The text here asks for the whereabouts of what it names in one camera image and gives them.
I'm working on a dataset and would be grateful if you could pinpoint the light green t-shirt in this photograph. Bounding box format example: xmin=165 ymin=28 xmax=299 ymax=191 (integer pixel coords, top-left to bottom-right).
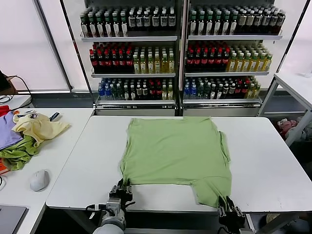
xmin=118 ymin=116 xmax=232 ymax=210

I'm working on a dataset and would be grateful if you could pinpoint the crumpled lime green garment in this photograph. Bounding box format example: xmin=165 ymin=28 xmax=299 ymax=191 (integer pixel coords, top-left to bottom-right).
xmin=0 ymin=135 xmax=41 ymax=171

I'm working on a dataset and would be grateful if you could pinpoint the dark slanted metal pole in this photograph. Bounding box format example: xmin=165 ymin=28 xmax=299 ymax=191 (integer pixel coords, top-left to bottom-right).
xmin=275 ymin=0 xmax=312 ymax=73
xmin=33 ymin=0 xmax=74 ymax=92
xmin=59 ymin=0 xmax=96 ymax=108

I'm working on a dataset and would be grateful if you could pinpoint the pale yellow shirt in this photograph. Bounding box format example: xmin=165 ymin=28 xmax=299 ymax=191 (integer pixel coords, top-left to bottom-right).
xmin=12 ymin=113 xmax=71 ymax=148

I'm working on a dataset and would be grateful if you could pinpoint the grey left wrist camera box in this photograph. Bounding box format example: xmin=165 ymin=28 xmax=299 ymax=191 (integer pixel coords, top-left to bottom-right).
xmin=106 ymin=197 xmax=122 ymax=216

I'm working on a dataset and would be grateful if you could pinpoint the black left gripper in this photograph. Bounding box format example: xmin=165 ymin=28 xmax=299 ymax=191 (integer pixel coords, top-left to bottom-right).
xmin=109 ymin=179 xmax=136 ymax=213

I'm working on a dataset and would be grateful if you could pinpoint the purple shirt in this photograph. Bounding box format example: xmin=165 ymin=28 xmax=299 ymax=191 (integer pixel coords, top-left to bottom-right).
xmin=0 ymin=111 xmax=24 ymax=151

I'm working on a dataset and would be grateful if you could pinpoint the dark bottle beige label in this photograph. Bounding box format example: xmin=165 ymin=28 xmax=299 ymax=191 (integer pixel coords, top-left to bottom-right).
xmin=238 ymin=11 xmax=246 ymax=35
xmin=277 ymin=11 xmax=286 ymax=35
xmin=246 ymin=11 xmax=254 ymax=35
xmin=270 ymin=11 xmax=278 ymax=35
xmin=262 ymin=11 xmax=271 ymax=35
xmin=253 ymin=11 xmax=262 ymax=35

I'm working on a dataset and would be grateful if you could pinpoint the black bottle white square label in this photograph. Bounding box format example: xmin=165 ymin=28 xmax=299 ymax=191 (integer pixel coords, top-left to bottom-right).
xmin=143 ymin=9 xmax=151 ymax=31
xmin=151 ymin=9 xmax=159 ymax=31
xmin=168 ymin=9 xmax=176 ymax=31
xmin=128 ymin=9 xmax=136 ymax=31
xmin=159 ymin=9 xmax=168 ymax=31
xmin=136 ymin=9 xmax=144 ymax=31

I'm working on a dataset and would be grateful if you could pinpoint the white metal frame table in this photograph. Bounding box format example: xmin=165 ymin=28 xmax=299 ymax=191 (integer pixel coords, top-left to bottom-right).
xmin=258 ymin=72 xmax=312 ymax=147

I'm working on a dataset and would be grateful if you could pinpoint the black monitor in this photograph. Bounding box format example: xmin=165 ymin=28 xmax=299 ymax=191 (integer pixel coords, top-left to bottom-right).
xmin=0 ymin=70 xmax=12 ymax=92

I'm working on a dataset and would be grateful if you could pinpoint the white computer mouse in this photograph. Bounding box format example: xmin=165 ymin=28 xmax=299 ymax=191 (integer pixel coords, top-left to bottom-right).
xmin=29 ymin=169 xmax=50 ymax=193

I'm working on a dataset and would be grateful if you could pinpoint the grey laptop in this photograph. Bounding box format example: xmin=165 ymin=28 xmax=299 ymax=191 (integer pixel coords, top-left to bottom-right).
xmin=0 ymin=204 xmax=29 ymax=234

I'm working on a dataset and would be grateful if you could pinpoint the orange object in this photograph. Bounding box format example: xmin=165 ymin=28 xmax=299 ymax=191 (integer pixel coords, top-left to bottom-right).
xmin=0 ymin=157 xmax=9 ymax=175

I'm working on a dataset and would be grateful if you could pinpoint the black desk cable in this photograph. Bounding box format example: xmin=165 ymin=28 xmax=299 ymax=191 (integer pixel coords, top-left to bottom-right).
xmin=7 ymin=75 xmax=34 ymax=108

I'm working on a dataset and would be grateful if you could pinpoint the pink red clothes pile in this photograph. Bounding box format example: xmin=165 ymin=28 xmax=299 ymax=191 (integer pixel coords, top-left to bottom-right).
xmin=276 ymin=117 xmax=312 ymax=142

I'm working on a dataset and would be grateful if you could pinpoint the dark bottle green cap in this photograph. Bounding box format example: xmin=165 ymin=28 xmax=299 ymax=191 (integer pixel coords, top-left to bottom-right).
xmin=222 ymin=11 xmax=230 ymax=35
xmin=189 ymin=11 xmax=197 ymax=35
xmin=80 ymin=14 xmax=89 ymax=37
xmin=214 ymin=11 xmax=222 ymax=35
xmin=205 ymin=11 xmax=214 ymax=35
xmin=120 ymin=14 xmax=128 ymax=37
xmin=88 ymin=14 xmax=97 ymax=37
xmin=103 ymin=14 xmax=112 ymax=37
xmin=112 ymin=14 xmax=120 ymax=37
xmin=230 ymin=11 xmax=238 ymax=35
xmin=96 ymin=14 xmax=104 ymax=37
xmin=197 ymin=11 xmax=206 ymax=35

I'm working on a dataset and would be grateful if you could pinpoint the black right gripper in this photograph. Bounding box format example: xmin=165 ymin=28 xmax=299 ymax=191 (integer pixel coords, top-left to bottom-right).
xmin=217 ymin=195 xmax=246 ymax=230

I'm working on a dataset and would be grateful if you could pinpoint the brown cardboard box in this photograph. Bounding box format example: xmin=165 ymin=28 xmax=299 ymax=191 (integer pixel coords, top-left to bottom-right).
xmin=4 ymin=75 xmax=17 ymax=93

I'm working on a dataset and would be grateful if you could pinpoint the metal drinks shelf unit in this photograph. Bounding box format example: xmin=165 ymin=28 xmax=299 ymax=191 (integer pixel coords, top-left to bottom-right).
xmin=79 ymin=0 xmax=183 ymax=117
xmin=181 ymin=0 xmax=285 ymax=117

